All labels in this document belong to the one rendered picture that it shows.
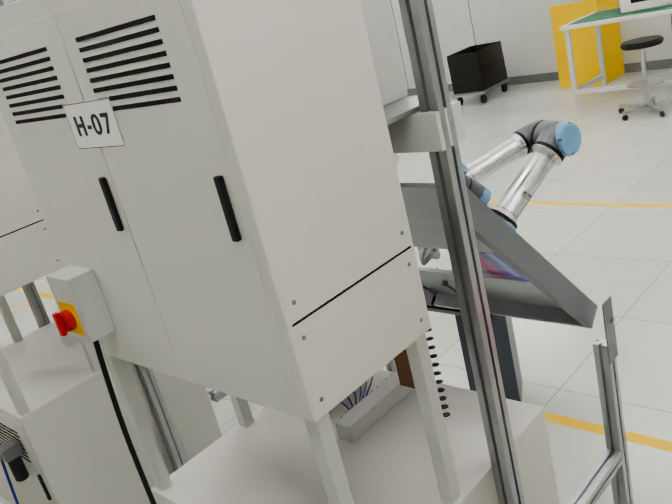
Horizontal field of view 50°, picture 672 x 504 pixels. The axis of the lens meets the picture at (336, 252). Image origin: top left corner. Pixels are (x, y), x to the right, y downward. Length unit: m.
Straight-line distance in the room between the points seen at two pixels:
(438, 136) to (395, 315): 0.32
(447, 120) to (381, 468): 0.79
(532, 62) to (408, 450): 8.00
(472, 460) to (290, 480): 0.41
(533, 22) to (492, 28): 0.56
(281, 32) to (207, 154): 0.20
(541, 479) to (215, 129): 1.17
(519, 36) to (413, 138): 8.15
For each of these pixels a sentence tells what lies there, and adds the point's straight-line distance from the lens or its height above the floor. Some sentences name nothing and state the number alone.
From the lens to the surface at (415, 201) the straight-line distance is 1.50.
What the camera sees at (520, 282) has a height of 0.84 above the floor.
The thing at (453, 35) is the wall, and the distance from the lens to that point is 9.91.
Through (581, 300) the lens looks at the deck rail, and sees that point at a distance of 1.87.
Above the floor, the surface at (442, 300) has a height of 0.70.
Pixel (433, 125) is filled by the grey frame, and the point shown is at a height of 1.36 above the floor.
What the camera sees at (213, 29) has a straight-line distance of 1.00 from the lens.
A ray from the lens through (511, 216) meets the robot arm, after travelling 2.52.
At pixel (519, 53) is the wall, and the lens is 9.47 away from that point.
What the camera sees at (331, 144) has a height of 1.39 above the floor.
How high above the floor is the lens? 1.61
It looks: 19 degrees down
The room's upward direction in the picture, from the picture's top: 14 degrees counter-clockwise
